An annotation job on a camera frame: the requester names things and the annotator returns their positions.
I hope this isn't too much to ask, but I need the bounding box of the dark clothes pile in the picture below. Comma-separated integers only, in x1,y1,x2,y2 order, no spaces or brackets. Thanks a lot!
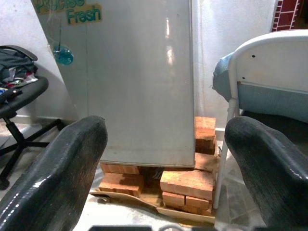
0,48,39,97

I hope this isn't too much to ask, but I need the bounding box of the silver fridge door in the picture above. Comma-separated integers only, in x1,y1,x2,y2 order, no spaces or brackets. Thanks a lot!
30,0,196,169

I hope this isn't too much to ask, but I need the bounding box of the red clay brick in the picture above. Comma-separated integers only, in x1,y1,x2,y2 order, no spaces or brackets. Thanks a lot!
160,169,215,200
195,137,217,155
194,116,217,140
100,163,140,175
185,196,210,210
162,191,186,207
99,172,144,197
194,153,218,173

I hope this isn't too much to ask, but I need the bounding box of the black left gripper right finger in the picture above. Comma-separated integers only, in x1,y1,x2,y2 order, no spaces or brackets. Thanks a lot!
224,116,308,231

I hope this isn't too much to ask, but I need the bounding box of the brown cardboard sheet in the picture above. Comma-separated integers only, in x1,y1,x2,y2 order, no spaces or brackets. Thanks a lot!
89,190,216,224

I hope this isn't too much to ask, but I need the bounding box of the blue chair cushion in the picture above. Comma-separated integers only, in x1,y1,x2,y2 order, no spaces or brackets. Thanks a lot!
212,53,235,103

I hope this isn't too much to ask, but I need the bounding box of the black office chair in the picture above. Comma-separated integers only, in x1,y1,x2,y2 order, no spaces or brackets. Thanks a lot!
0,45,64,191

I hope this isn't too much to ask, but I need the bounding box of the light blue padded panel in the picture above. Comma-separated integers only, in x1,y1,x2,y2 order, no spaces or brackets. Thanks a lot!
237,81,308,118

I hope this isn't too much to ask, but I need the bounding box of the white folding chair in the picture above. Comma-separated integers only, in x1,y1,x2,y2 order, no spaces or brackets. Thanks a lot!
213,29,308,209

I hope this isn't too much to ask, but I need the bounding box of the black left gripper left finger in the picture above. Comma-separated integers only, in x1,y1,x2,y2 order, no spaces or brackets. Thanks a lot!
0,115,108,231

